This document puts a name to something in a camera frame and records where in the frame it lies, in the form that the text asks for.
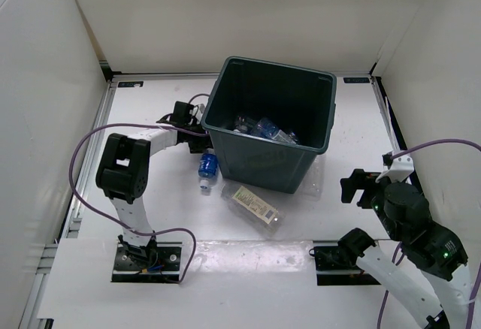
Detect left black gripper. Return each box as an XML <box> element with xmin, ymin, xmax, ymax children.
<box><xmin>186</xmin><ymin>119</ymin><xmax>222</xmax><ymax>155</ymax></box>

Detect blue label plastic bottle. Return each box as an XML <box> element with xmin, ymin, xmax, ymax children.
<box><xmin>198</xmin><ymin>149</ymin><xmax>219</xmax><ymax>191</ymax></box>

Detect large clear labelled bottle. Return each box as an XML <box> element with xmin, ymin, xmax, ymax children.
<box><xmin>221</xmin><ymin>183</ymin><xmax>284</xmax><ymax>237</ymax></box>

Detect clear crushed plastic bottle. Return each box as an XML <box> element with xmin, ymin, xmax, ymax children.
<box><xmin>298</xmin><ymin>155</ymin><xmax>325</xmax><ymax>201</ymax></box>

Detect clear bottle blue green label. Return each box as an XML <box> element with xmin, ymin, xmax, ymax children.
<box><xmin>250</xmin><ymin>117</ymin><xmax>280</xmax><ymax>140</ymax></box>

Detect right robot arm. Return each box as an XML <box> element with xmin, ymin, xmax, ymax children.
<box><xmin>337</xmin><ymin>169</ymin><xmax>474</xmax><ymax>328</ymax></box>

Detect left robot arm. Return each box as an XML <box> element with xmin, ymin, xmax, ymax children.
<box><xmin>95</xmin><ymin>101</ymin><xmax>211</xmax><ymax>269</ymax></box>

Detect bottles inside bin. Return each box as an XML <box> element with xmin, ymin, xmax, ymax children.
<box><xmin>234</xmin><ymin>115</ymin><xmax>300</xmax><ymax>144</ymax></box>

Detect dark green plastic bin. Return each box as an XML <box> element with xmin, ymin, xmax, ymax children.
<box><xmin>201</xmin><ymin>56</ymin><xmax>337</xmax><ymax>194</ymax></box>

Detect left black corner label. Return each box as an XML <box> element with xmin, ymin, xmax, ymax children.
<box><xmin>117</xmin><ymin>81</ymin><xmax>144</xmax><ymax>88</ymax></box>

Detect black corner label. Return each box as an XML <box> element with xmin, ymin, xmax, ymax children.
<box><xmin>117</xmin><ymin>81</ymin><xmax>144</xmax><ymax>88</ymax></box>
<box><xmin>343</xmin><ymin>77</ymin><xmax>371</xmax><ymax>84</ymax></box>

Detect right black corner label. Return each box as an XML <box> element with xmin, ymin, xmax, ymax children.
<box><xmin>343</xmin><ymin>77</ymin><xmax>371</xmax><ymax>84</ymax></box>

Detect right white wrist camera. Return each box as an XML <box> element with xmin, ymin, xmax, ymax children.
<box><xmin>376</xmin><ymin>152</ymin><xmax>414</xmax><ymax>183</ymax></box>

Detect right aluminium frame rail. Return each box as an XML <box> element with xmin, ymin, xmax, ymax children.
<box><xmin>370</xmin><ymin>76</ymin><xmax>422</xmax><ymax>195</ymax></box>

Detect aluminium frame rail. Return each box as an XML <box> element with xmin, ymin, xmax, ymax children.
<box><xmin>58</xmin><ymin>80</ymin><xmax>116</xmax><ymax>240</ymax></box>
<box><xmin>370</xmin><ymin>76</ymin><xmax>422</xmax><ymax>195</ymax></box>

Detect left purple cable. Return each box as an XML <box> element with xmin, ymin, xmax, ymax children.
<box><xmin>71</xmin><ymin>93</ymin><xmax>211</xmax><ymax>284</ymax></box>

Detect purple cable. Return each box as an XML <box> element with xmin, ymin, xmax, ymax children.
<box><xmin>375</xmin><ymin>139</ymin><xmax>481</xmax><ymax>329</ymax></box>
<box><xmin>71</xmin><ymin>93</ymin><xmax>211</xmax><ymax>284</ymax></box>

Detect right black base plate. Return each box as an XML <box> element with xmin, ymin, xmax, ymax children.
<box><xmin>309</xmin><ymin>241</ymin><xmax>380</xmax><ymax>286</ymax></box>

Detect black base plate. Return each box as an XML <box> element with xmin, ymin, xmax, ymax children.
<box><xmin>309</xmin><ymin>241</ymin><xmax>380</xmax><ymax>286</ymax></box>
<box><xmin>110</xmin><ymin>243</ymin><xmax>182</xmax><ymax>284</ymax></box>

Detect left aluminium frame rail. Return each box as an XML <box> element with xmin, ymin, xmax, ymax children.
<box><xmin>58</xmin><ymin>80</ymin><xmax>116</xmax><ymax>240</ymax></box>

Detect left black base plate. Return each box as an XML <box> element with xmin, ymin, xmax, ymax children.
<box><xmin>110</xmin><ymin>243</ymin><xmax>182</xmax><ymax>284</ymax></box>

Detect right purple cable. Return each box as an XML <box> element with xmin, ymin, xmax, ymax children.
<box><xmin>375</xmin><ymin>139</ymin><xmax>481</xmax><ymax>329</ymax></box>

